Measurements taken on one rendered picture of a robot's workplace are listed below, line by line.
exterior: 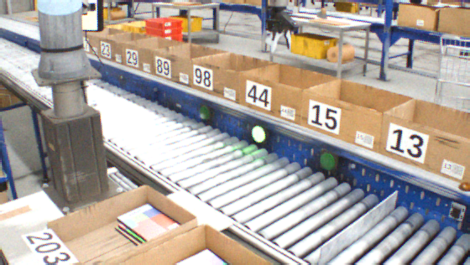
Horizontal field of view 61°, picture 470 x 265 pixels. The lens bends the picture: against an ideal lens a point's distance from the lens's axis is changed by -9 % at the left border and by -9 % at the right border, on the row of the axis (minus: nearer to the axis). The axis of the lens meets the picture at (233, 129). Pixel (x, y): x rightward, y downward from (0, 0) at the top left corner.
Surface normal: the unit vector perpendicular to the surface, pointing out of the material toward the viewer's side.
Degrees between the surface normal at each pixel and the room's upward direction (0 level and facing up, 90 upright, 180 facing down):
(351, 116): 91
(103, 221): 88
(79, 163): 90
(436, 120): 90
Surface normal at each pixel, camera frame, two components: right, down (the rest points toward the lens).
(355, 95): -0.73, 0.25
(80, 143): 0.67, 0.28
